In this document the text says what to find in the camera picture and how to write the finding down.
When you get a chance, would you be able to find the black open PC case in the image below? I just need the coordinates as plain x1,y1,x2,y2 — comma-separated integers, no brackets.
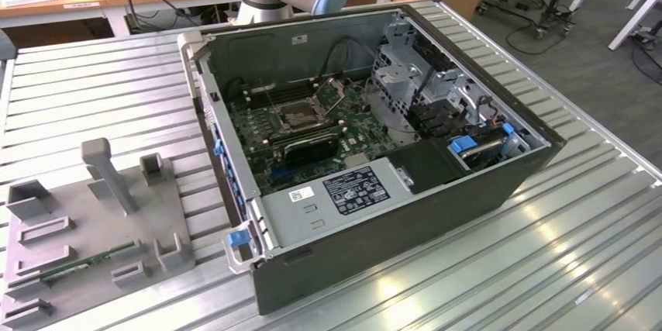
177,4,567,316

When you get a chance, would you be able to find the silver disk cage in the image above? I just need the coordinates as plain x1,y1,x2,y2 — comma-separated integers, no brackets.
370,43,420,133

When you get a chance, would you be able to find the black disk bay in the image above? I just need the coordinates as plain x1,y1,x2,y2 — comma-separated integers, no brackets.
407,98,467,140

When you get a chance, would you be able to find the small silver heatsink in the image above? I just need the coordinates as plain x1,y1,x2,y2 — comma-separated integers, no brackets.
343,153,372,168

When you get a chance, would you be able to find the green RAM stick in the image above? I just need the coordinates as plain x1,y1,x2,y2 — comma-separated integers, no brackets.
39,240,136,282

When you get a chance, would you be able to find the white desk frame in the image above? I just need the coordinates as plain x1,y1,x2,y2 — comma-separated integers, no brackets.
567,0,662,52

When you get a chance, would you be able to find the black glossy square module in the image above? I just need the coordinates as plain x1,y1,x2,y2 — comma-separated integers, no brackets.
283,133,341,168

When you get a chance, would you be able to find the CPU socket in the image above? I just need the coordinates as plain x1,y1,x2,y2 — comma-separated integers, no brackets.
275,98,333,135

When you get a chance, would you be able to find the grey parts rack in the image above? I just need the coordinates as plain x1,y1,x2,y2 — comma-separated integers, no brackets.
0,137,197,320

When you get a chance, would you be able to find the silver case handle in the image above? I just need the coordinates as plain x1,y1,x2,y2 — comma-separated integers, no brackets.
221,219,263,274

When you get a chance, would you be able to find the grey power supply with label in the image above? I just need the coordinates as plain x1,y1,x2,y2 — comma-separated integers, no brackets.
260,157,416,250

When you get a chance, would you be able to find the black RAM slot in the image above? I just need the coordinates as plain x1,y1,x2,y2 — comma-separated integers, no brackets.
245,81,317,98
248,88,315,107

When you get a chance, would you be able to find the black internal wire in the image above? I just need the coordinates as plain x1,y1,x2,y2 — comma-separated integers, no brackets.
317,38,363,78

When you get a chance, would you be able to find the hard disk in blue carrier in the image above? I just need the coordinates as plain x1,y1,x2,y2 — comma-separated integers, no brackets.
448,131,508,172

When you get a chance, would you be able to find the metal socket cover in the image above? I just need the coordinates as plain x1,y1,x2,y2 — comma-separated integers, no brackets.
309,77,348,110

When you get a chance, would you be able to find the green motherboard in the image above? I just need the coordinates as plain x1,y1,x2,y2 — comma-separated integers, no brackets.
227,78,398,195

